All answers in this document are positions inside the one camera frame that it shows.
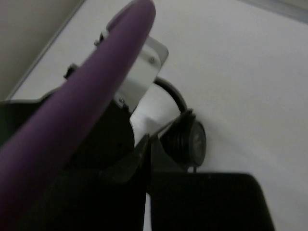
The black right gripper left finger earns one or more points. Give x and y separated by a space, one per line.
101 189

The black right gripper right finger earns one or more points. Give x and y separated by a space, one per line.
205 201

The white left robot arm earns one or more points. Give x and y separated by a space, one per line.
55 143

